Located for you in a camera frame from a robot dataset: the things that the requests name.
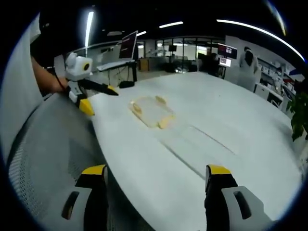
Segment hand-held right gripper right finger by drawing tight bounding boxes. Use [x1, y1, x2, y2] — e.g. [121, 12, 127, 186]
[204, 164, 280, 231]

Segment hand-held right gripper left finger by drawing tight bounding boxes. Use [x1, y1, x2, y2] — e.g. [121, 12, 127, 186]
[51, 164, 109, 231]

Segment white keyboard tray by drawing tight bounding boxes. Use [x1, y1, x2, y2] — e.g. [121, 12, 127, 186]
[97, 61, 136, 72]

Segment black monitor stand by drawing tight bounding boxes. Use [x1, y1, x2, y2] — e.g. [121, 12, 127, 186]
[119, 60, 138, 89]

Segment ceiling light strip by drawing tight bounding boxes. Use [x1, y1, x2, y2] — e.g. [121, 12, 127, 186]
[85, 11, 94, 47]
[159, 21, 184, 29]
[216, 19, 299, 61]

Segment cardboard box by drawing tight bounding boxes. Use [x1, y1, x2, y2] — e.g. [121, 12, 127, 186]
[139, 58, 151, 72]

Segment tilted computer monitor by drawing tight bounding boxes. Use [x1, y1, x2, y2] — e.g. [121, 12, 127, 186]
[118, 30, 139, 60]

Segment grey mesh office chair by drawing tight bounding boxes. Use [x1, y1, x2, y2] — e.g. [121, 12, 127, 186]
[7, 92, 109, 231]

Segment green potted plant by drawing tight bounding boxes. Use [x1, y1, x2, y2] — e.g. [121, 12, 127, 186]
[285, 92, 308, 142]

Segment white cabinet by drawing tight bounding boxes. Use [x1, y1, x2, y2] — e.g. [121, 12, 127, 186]
[254, 82, 273, 100]

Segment small desk monitor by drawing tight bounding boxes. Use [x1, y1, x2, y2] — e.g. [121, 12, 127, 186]
[219, 57, 232, 68]

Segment storage shelves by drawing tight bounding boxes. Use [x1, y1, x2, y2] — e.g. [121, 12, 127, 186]
[260, 60, 297, 97]

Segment wall screen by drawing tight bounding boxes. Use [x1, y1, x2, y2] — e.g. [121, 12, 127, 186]
[218, 43, 238, 59]

